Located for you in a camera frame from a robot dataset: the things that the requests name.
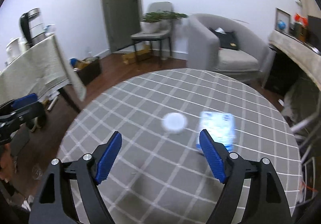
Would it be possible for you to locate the blue tissue pack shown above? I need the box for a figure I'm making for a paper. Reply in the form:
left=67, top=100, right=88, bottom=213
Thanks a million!
left=199, top=111, right=236, bottom=152

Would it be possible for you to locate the person's left hand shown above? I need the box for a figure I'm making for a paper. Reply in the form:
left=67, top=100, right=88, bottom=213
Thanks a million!
left=0, top=143, right=16, bottom=183

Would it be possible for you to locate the beige cloth covered table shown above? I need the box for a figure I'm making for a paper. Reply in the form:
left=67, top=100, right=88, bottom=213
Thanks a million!
left=1, top=34, right=86, bottom=104

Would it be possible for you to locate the black storage box on floor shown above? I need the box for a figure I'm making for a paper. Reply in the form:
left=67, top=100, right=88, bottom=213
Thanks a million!
left=70, top=56, right=102, bottom=86

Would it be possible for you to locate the flat cardboard box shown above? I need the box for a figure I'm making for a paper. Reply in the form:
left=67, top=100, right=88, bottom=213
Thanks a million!
left=122, top=45, right=152, bottom=64

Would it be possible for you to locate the grey checked round tablecloth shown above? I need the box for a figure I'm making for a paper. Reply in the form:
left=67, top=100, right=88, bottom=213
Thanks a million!
left=58, top=68, right=301, bottom=223

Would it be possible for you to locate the white round lid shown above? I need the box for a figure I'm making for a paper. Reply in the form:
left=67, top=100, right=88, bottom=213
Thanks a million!
left=162, top=113, right=187, bottom=134

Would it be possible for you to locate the long desk with fringed cloth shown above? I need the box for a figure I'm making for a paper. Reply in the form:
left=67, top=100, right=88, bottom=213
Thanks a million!
left=268, top=30, right=321, bottom=90

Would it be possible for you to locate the potted green plant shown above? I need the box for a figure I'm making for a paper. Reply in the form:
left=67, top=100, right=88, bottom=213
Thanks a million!
left=140, top=11, right=188, bottom=34

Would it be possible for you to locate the grey door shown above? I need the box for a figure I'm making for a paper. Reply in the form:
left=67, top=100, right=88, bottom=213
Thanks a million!
left=102, top=0, right=140, bottom=52

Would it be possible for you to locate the grey dining chair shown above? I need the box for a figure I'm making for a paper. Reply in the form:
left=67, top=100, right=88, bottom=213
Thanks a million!
left=131, top=1, right=174, bottom=66

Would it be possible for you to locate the black handbag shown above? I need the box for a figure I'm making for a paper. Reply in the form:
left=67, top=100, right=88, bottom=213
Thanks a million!
left=209, top=28, right=239, bottom=50

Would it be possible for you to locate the small blue globe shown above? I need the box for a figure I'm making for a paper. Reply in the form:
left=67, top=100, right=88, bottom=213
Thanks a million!
left=276, top=20, right=287, bottom=32

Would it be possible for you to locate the framed picture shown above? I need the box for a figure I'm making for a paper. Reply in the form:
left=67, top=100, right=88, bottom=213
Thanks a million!
left=274, top=8, right=291, bottom=34

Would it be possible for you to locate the black computer monitor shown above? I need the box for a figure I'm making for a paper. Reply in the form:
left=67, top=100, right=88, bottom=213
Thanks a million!
left=307, top=16, right=321, bottom=51

